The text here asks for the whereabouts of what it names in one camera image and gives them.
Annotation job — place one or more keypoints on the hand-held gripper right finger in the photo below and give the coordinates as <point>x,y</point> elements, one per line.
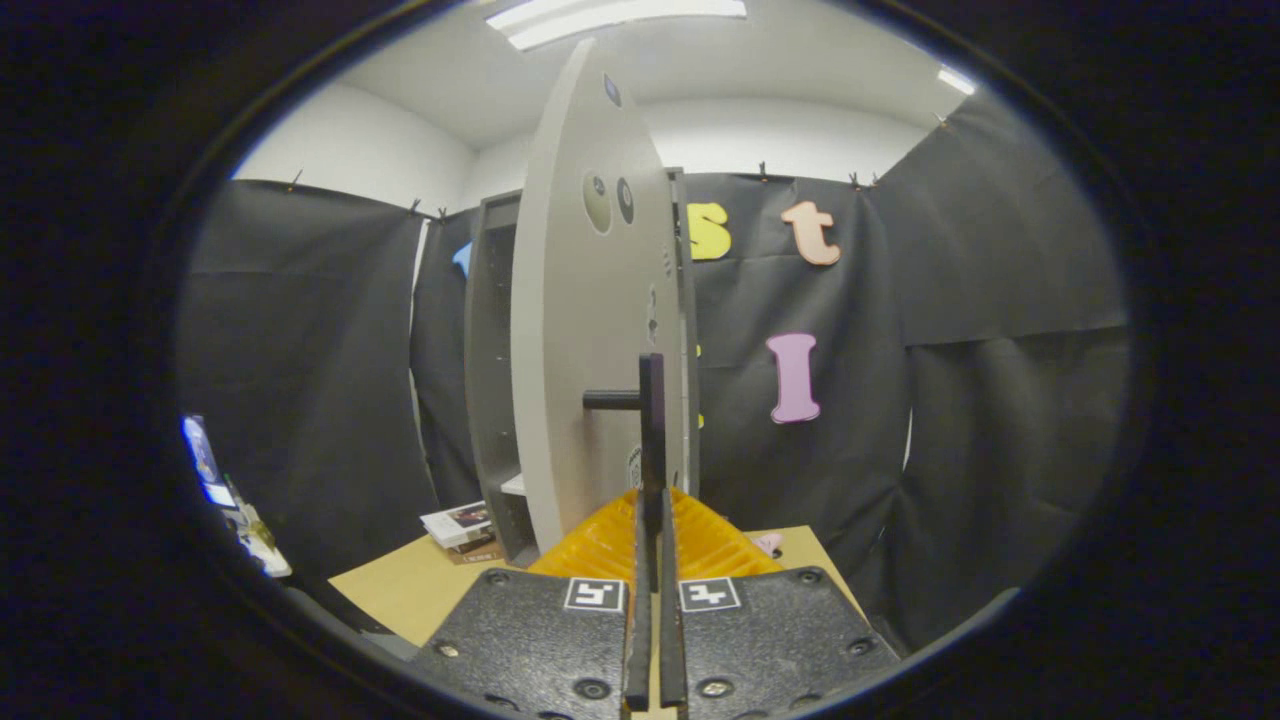
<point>671,640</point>

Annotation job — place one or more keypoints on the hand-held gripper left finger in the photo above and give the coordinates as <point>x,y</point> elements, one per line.
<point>637,640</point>

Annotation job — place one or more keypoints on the light grey shoe cabinet door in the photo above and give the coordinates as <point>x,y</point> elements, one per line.
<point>570,350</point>

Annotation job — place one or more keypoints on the grey shoe cabinet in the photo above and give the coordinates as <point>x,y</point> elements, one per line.
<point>490,350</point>

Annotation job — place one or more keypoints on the green pink plush toy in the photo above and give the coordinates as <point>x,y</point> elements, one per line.
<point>768,543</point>

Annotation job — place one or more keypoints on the white book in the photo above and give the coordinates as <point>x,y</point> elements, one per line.
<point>458,520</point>

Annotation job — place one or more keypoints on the black backdrop cloth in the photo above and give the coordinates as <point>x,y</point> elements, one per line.
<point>1000,400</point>

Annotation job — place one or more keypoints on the blue white board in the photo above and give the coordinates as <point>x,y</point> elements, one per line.
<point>205,465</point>

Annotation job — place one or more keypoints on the large ceiling light panel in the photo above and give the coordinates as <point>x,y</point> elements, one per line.
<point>610,15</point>

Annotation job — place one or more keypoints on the small ceiling light panel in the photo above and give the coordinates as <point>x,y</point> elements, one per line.
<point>955,80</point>

